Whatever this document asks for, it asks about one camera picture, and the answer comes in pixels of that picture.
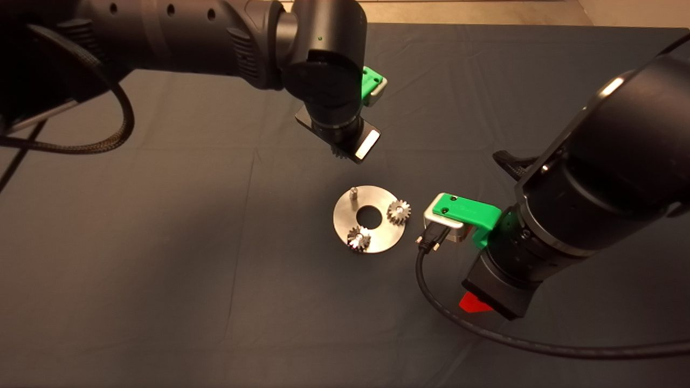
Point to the green left camera mount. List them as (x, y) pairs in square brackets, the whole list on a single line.
[(370, 81)]

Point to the silver right camera box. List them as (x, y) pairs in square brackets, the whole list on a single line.
[(455, 233)]

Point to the round metal carrier plate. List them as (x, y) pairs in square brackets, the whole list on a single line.
[(345, 215)]

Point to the silver camera box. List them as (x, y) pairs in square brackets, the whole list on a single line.
[(380, 91), (455, 233)]

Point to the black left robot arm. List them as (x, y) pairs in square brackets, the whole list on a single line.
[(188, 32)]

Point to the dark grey table cloth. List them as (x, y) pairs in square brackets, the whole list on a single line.
[(269, 323)]

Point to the silver left camera box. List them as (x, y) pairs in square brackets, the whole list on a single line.
[(380, 91)]

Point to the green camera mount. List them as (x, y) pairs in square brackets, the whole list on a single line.
[(469, 211), (370, 81)]

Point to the small steel planetary gear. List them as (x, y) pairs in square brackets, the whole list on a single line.
[(358, 238), (338, 152), (399, 212)]

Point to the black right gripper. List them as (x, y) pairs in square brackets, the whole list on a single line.
[(498, 288)]

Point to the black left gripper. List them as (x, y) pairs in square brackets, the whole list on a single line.
[(367, 143)]

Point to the green right camera mount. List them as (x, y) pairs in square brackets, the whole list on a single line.
[(469, 211)]

